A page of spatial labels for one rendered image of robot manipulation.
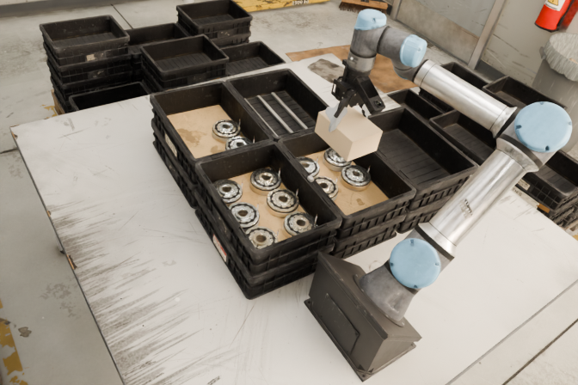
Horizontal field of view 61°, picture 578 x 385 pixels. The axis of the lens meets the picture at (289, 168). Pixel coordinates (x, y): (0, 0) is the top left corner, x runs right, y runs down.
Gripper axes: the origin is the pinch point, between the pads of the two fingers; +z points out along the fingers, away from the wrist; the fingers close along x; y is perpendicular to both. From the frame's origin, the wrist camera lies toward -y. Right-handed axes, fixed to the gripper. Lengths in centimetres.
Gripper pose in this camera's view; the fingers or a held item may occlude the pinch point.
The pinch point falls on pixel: (348, 127)
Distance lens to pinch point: 150.7
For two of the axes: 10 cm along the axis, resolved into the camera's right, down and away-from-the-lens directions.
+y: -5.7, -6.0, 5.7
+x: -8.1, 3.0, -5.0
